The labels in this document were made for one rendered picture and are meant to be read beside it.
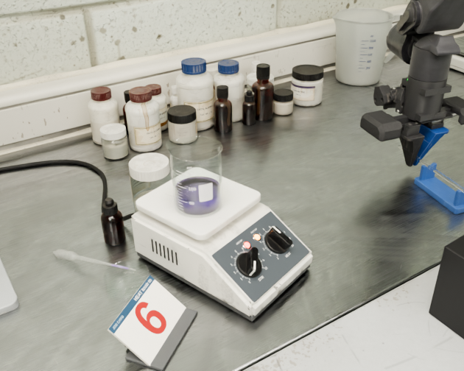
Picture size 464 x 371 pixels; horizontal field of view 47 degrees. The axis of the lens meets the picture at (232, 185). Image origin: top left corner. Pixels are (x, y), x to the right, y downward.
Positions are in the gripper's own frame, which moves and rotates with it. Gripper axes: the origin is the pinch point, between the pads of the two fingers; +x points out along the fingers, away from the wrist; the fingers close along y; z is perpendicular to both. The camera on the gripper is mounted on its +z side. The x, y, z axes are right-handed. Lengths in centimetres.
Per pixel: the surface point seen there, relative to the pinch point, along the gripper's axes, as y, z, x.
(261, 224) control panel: 32.9, -12.3, -1.6
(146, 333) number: 50, -20, 3
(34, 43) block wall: 54, 40, -13
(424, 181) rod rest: 0.9, -4.7, 3.8
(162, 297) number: 47.0, -16.2, 2.3
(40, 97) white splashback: 55, 35, -4
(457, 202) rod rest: 1.3, -12.3, 3.0
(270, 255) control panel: 33.4, -16.3, 0.2
